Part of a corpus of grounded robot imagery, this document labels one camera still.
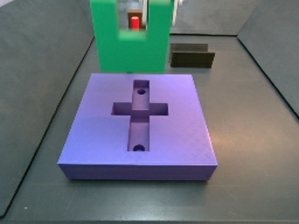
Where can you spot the green U-shaped block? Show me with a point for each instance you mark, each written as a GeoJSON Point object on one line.
{"type": "Point", "coordinates": [129, 51]}

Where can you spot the purple board with cross slot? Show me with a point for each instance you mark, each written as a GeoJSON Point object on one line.
{"type": "Point", "coordinates": [139, 130]}

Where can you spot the black angle bracket fixture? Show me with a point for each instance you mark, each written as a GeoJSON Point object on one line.
{"type": "Point", "coordinates": [191, 55]}

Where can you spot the red hexagonal peg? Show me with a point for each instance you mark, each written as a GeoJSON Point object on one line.
{"type": "Point", "coordinates": [135, 23]}

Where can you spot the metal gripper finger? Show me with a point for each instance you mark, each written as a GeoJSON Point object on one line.
{"type": "Point", "coordinates": [144, 12]}
{"type": "Point", "coordinates": [176, 4]}

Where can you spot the brown T-shaped block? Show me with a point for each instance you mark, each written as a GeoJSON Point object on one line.
{"type": "Point", "coordinates": [133, 13]}

